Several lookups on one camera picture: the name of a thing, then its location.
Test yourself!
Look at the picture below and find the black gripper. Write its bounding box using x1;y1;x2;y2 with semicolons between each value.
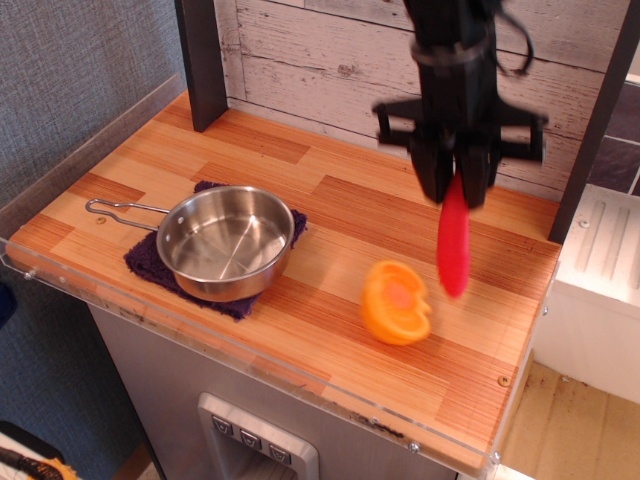
373;44;548;209

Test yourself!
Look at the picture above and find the red handled metal spoon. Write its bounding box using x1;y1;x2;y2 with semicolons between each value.
437;175;471;298

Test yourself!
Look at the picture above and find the orange slice toy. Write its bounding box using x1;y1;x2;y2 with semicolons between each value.
360;260;432;346

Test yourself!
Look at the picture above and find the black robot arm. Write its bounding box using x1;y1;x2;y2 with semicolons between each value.
373;1;549;209

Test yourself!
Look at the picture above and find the white toy sink unit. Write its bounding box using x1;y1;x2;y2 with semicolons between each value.
533;185;639;402

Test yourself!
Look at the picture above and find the stainless steel saucepan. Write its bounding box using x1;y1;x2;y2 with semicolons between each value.
85;186;295;302

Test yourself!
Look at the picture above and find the purple cloth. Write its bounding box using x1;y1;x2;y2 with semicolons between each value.
123;180;309;322

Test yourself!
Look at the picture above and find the clear acrylic edge guard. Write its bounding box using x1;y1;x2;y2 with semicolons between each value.
2;233;510;479

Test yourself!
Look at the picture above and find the grey toy kitchen cabinet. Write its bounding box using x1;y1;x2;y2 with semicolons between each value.
90;307;457;479

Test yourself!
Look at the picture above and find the silver dispenser panel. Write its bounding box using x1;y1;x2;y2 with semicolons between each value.
198;392;320;479

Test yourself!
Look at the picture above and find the orange object bottom left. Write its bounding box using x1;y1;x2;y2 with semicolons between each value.
1;447;78;480

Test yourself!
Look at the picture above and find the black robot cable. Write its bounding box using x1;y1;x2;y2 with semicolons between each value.
492;7;535;77

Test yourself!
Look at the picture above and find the dark grey right post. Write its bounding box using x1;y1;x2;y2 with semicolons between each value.
548;0;639;244

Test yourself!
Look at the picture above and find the dark grey post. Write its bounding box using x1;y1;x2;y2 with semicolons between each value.
174;0;228;132
548;0;639;244

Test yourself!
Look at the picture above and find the dark grey left post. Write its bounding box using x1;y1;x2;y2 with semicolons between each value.
174;0;228;132

